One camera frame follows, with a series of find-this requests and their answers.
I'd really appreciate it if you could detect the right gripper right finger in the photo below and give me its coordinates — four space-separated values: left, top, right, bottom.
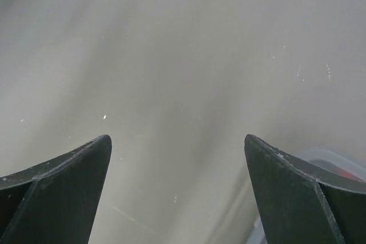
244 134 365 243

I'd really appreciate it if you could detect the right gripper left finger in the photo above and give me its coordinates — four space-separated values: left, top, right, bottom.
1 135 112 244

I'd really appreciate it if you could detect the clear plastic bin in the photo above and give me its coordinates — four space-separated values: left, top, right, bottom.
246 147 365 243

